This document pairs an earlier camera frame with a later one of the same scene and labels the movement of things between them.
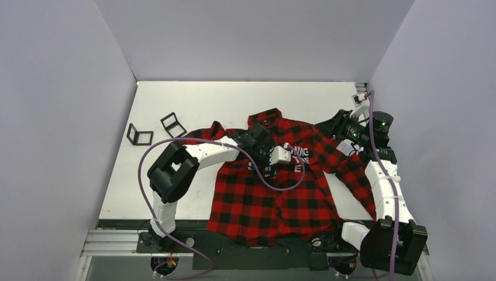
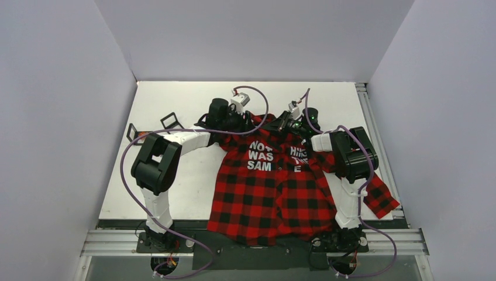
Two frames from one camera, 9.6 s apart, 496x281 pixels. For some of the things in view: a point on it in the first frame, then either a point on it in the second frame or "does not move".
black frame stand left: x=139 y=137 does not move
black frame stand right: x=174 y=124 does not move
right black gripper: x=333 y=124 -> x=279 y=123
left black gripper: x=269 y=172 -> x=244 y=123
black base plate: x=210 y=253 does not move
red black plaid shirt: x=308 y=199 does not move
